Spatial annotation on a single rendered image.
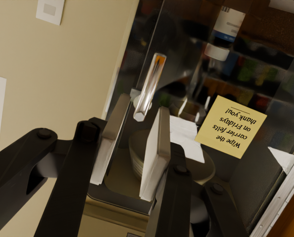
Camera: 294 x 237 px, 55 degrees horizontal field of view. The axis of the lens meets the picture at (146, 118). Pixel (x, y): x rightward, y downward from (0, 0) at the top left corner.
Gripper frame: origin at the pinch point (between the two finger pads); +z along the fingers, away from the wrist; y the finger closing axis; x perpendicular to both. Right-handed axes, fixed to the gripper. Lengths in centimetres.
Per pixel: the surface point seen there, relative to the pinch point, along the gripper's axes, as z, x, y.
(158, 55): 17.0, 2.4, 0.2
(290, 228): 24.6, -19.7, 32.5
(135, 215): 23.2, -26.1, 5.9
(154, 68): 17.0, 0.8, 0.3
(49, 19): 66, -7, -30
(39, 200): 66, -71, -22
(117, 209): 23.2, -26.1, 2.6
